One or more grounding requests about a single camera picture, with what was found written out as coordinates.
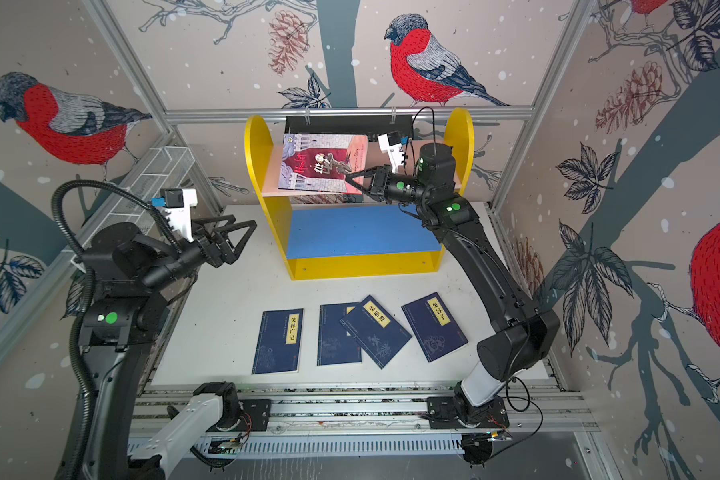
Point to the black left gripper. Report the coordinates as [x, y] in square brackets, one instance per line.
[224, 252]

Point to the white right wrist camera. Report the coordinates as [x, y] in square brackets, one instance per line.
[394, 145]

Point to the black slotted vent box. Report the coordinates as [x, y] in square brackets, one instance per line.
[370, 125]

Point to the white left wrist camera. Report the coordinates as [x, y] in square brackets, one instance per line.
[177, 204]

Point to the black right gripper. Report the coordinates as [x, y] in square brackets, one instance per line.
[390, 182]

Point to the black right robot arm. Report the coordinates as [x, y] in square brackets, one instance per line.
[523, 332]

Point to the navy book leftmost yellow label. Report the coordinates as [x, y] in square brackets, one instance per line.
[278, 343]

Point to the red silver illustrated book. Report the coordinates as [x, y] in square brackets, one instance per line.
[321, 162]

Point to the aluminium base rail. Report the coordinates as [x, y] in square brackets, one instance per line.
[322, 422]

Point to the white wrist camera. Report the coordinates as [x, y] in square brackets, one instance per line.
[177, 204]
[394, 145]

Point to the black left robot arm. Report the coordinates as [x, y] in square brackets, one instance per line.
[122, 315]

